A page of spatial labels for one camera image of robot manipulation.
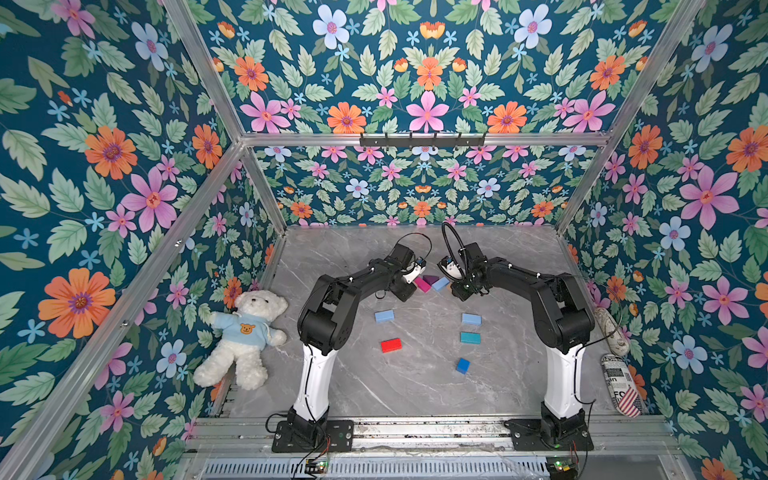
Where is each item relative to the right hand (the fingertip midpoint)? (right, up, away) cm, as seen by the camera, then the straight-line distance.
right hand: (460, 288), depth 103 cm
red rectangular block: (-23, -16, -13) cm, 31 cm away
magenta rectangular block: (-13, +2, -1) cm, 13 cm away
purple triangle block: (-10, +3, -1) cm, 11 cm away
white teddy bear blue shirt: (-64, -11, -19) cm, 68 cm away
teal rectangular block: (+1, -14, -12) cm, 18 cm away
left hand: (-18, 0, -1) cm, 18 cm away
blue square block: (-2, -20, -18) cm, 27 cm away
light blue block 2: (-26, -8, -7) cm, 28 cm away
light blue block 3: (+2, -9, -8) cm, 13 cm away
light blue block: (-7, +2, -2) cm, 7 cm away
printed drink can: (+39, -23, -24) cm, 51 cm away
